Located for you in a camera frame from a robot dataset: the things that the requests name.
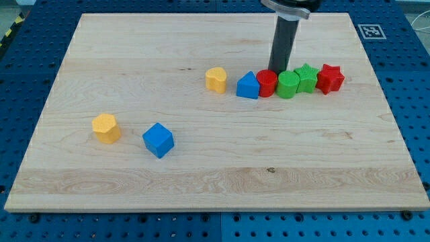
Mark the light wooden board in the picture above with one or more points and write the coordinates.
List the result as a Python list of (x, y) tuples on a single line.
[(314, 152)]

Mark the red cylinder block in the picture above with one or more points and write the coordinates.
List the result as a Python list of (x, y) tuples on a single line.
[(267, 80)]

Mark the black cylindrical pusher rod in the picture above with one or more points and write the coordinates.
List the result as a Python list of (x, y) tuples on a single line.
[(283, 40)]

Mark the white fiducial marker tag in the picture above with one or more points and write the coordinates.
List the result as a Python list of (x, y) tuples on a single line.
[(371, 32)]

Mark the red star block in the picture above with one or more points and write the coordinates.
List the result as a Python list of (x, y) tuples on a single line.
[(329, 78)]

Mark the green star block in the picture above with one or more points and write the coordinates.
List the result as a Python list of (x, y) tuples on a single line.
[(307, 78)]

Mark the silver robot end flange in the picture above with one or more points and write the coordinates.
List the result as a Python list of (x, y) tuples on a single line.
[(292, 10)]

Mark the yellow heart block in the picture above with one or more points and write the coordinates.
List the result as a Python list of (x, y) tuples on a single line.
[(216, 79)]

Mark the blue cube block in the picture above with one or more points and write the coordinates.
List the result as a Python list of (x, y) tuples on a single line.
[(158, 140)]

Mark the blue triangle block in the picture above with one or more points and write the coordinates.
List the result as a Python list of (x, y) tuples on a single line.
[(248, 86)]

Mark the yellow hexagon block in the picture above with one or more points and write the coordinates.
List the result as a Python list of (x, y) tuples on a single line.
[(106, 128)]

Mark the green cylinder block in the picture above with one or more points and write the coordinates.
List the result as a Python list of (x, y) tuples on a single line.
[(287, 85)]

